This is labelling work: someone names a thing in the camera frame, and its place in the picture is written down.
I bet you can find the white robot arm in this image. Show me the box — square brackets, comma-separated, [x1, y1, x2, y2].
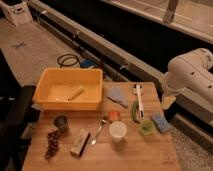
[161, 48, 213, 104]

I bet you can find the small metal cup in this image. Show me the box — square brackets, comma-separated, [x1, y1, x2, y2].
[54, 115, 69, 133]

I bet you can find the blue cloth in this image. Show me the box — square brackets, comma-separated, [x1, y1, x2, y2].
[106, 87, 128, 108]

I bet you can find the yellow corn cob toy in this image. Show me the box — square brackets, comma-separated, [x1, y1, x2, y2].
[68, 86, 84, 101]

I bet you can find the blue object on floor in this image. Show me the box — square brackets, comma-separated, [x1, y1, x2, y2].
[80, 59, 95, 68]

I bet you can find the orange toy fruit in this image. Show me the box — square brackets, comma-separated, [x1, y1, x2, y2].
[108, 111, 120, 122]

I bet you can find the yellow plastic bin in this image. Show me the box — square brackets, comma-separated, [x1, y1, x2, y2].
[33, 68, 103, 110]

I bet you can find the blue sponge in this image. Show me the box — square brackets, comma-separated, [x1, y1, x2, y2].
[151, 115, 170, 133]

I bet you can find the purple grape bunch toy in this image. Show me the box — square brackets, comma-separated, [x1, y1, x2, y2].
[45, 130, 61, 160]

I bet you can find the black chair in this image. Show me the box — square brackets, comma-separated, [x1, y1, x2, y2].
[0, 49, 35, 171]

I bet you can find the white storage box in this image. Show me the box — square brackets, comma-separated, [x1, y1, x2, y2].
[0, 0, 33, 27]

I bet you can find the coiled black cable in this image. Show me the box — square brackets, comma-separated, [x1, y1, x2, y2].
[56, 53, 81, 69]

